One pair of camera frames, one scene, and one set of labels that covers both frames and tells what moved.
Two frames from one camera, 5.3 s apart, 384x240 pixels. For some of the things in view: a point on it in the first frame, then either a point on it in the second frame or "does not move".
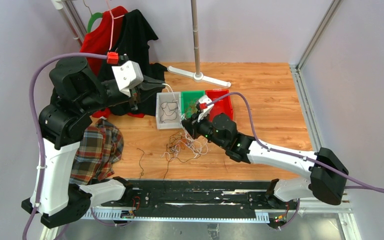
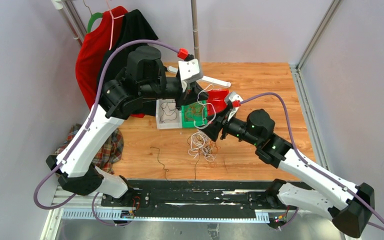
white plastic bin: [168, 111] does not move
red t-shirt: [100, 40] does not move
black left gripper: [136, 92] -> [193, 93]
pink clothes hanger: [113, 18] does not move
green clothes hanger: [94, 17] does not move
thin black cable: [142, 172] -> [166, 170]
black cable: [168, 109] does not move
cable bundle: [182, 145] -> [203, 148]
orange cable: [192, 109] does not move
